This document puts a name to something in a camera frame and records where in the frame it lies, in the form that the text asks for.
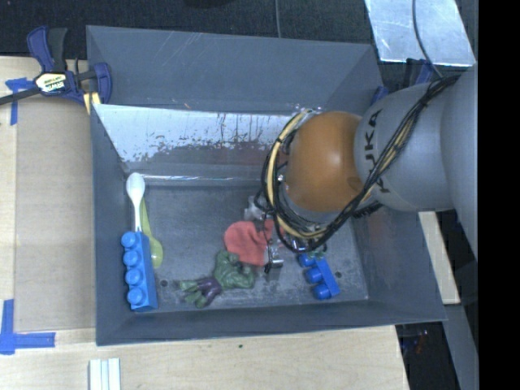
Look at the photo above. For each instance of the green and purple toy figure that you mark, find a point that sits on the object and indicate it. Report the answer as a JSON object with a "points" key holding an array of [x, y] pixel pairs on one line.
{"points": [[233, 274]]}

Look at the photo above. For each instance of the white plastic spoon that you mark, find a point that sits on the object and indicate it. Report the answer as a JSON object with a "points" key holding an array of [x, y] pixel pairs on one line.
{"points": [[135, 185]]}

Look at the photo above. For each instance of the yellow-green plastic spoon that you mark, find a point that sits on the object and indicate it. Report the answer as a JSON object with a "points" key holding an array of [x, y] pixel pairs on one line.
{"points": [[156, 254]]}

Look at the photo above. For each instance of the pale wood board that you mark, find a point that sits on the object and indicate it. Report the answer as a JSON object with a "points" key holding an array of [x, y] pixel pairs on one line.
{"points": [[53, 217]]}

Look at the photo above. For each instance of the short blue toy block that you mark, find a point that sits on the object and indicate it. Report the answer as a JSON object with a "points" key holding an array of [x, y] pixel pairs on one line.
{"points": [[323, 278]]}

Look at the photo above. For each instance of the red cloth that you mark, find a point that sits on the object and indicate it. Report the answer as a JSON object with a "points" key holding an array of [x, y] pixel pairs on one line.
{"points": [[248, 240]]}

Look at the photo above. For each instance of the long blue toy block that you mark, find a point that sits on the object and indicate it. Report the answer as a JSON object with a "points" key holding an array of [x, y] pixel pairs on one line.
{"points": [[140, 274]]}

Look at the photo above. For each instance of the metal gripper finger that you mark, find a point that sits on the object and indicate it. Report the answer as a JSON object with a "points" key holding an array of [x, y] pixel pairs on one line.
{"points": [[273, 274], [278, 263]]}

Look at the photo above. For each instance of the grey metal bin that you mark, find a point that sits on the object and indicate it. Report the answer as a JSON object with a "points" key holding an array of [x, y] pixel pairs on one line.
{"points": [[211, 67]]}

